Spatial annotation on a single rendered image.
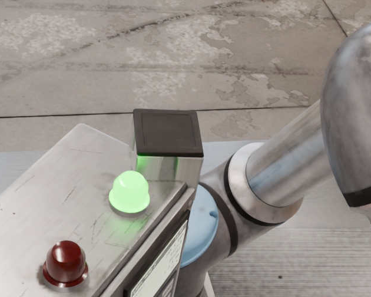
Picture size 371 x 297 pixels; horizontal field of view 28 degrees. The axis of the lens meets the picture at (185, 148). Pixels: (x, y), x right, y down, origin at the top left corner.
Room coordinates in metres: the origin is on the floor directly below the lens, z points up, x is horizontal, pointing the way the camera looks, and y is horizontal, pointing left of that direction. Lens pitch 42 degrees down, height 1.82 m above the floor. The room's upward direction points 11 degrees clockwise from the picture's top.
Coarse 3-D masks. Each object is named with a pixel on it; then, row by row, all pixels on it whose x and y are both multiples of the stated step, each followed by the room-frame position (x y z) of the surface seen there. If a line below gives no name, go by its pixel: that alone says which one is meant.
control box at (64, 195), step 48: (96, 144) 0.38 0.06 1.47; (48, 192) 0.32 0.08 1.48; (96, 192) 0.33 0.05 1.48; (192, 192) 0.35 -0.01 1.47; (0, 240) 0.28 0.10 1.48; (48, 240) 0.29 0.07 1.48; (96, 240) 0.29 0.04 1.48; (144, 240) 0.31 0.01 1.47; (0, 288) 0.24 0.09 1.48; (48, 288) 0.25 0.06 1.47; (96, 288) 0.26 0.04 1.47
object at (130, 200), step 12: (120, 180) 0.33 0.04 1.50; (132, 180) 0.33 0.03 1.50; (144, 180) 0.33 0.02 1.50; (120, 192) 0.32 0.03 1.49; (132, 192) 0.32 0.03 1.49; (144, 192) 0.32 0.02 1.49; (120, 204) 0.32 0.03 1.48; (132, 204) 0.32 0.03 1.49; (144, 204) 0.32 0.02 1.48; (132, 216) 0.32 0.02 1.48
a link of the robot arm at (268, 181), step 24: (312, 120) 0.66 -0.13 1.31; (264, 144) 0.72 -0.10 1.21; (288, 144) 0.67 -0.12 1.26; (312, 144) 0.65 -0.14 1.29; (216, 168) 0.77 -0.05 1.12; (240, 168) 0.72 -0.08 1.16; (264, 168) 0.69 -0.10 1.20; (288, 168) 0.66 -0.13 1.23; (312, 168) 0.65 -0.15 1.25; (240, 192) 0.69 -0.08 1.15; (264, 192) 0.68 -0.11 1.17; (288, 192) 0.67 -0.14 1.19; (240, 216) 0.69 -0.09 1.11; (264, 216) 0.68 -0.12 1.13; (288, 216) 0.69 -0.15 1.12; (240, 240) 0.67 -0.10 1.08
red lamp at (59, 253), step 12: (48, 252) 0.26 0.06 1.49; (60, 252) 0.26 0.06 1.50; (72, 252) 0.26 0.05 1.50; (84, 252) 0.27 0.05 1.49; (48, 264) 0.26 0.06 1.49; (60, 264) 0.25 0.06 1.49; (72, 264) 0.26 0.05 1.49; (84, 264) 0.26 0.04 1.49; (48, 276) 0.25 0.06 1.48; (60, 276) 0.25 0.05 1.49; (72, 276) 0.25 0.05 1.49; (84, 276) 0.26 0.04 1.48; (60, 288) 0.25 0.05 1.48; (72, 288) 0.25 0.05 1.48
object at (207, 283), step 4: (208, 276) 0.74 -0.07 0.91; (208, 280) 0.73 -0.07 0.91; (204, 284) 0.72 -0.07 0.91; (208, 284) 0.72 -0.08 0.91; (208, 288) 0.72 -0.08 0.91; (212, 288) 0.72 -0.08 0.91; (208, 292) 0.71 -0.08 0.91; (212, 292) 0.71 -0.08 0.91; (208, 296) 0.70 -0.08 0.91; (212, 296) 0.70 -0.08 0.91
